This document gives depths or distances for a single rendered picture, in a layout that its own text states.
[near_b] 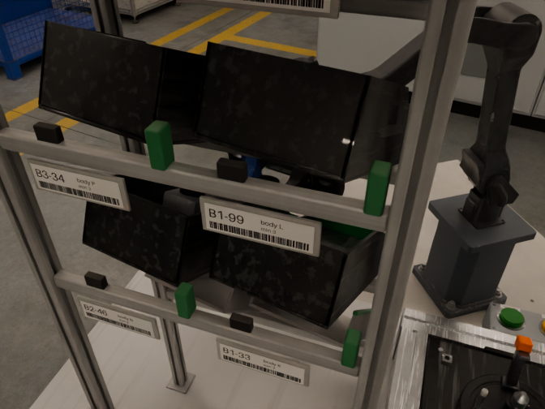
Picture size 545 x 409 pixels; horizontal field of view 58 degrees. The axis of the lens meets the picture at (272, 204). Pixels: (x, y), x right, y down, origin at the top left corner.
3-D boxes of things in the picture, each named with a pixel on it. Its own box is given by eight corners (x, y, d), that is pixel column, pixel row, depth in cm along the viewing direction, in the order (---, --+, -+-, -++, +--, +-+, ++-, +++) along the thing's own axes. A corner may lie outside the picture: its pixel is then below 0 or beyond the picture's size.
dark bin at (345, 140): (319, 131, 63) (332, 73, 61) (418, 157, 58) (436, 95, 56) (191, 137, 39) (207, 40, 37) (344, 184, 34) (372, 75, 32)
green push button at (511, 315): (497, 312, 90) (500, 304, 89) (521, 317, 89) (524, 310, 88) (497, 328, 87) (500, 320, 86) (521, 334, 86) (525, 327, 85)
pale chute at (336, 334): (309, 303, 87) (318, 279, 87) (379, 333, 82) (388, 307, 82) (247, 304, 61) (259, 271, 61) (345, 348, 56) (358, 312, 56)
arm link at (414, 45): (511, 19, 75) (483, -37, 70) (542, 37, 69) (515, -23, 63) (357, 135, 84) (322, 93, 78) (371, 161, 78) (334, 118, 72)
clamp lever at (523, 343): (503, 376, 74) (517, 333, 72) (517, 380, 74) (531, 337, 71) (506, 390, 71) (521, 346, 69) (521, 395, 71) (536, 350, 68)
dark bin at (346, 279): (312, 224, 73) (324, 177, 71) (396, 254, 68) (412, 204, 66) (208, 277, 49) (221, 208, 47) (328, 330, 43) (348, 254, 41)
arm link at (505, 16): (519, -3, 73) (478, 5, 73) (547, 11, 67) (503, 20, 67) (488, 171, 93) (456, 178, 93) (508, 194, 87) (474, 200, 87)
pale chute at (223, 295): (232, 282, 91) (240, 260, 91) (294, 309, 86) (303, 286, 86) (143, 275, 65) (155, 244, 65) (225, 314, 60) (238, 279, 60)
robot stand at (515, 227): (465, 257, 114) (489, 188, 102) (507, 303, 103) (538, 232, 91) (410, 270, 111) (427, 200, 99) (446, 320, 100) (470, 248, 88)
